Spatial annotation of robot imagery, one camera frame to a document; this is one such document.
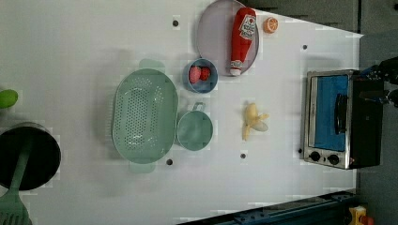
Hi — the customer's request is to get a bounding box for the yellow clamp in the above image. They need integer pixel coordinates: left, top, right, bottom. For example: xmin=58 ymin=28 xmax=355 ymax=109
xmin=349 ymin=205 xmax=375 ymax=225

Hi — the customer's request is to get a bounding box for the silver black toaster oven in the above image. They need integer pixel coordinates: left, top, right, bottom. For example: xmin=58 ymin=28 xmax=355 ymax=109
xmin=303 ymin=69 xmax=384 ymax=170

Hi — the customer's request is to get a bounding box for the dark red plush strawberry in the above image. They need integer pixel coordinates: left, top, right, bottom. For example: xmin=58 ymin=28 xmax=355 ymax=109
xmin=200 ymin=67 xmax=211 ymax=81

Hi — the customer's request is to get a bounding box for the green spatula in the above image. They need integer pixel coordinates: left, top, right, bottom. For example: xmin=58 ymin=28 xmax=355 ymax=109
xmin=0 ymin=139 xmax=33 ymax=225

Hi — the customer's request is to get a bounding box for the grey round plate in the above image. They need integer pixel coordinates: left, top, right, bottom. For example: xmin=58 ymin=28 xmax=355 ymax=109
xmin=196 ymin=0 xmax=245 ymax=77

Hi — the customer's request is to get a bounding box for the green mug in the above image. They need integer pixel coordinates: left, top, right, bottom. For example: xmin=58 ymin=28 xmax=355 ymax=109
xmin=176 ymin=102 xmax=213 ymax=151

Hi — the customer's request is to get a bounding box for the orange slice toy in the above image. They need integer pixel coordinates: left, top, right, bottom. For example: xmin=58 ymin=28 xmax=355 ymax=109
xmin=263 ymin=17 xmax=279 ymax=34

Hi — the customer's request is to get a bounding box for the light red plush strawberry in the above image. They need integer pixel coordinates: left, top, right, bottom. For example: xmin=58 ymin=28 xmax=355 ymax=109
xmin=189 ymin=66 xmax=202 ymax=83

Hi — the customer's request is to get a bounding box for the green round object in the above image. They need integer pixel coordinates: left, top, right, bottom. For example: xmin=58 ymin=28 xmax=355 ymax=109
xmin=0 ymin=89 xmax=19 ymax=109

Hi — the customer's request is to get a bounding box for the black round pot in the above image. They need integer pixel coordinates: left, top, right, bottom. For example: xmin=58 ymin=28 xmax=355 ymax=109
xmin=0 ymin=122 xmax=61 ymax=191

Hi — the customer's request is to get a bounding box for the yellow plush peeled banana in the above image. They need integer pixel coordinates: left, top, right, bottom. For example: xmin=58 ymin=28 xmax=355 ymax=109
xmin=242 ymin=103 xmax=269 ymax=141

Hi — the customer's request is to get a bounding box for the red plush ketchup bottle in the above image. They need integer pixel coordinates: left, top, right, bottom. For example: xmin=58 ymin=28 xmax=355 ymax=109
xmin=230 ymin=7 xmax=256 ymax=76

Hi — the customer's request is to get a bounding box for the blue bowl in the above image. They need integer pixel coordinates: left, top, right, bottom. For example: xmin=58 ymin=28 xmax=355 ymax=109
xmin=182 ymin=58 xmax=219 ymax=94

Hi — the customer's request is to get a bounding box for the green perforated colander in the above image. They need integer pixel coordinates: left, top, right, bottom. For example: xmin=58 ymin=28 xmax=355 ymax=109
xmin=112 ymin=59 xmax=178 ymax=173

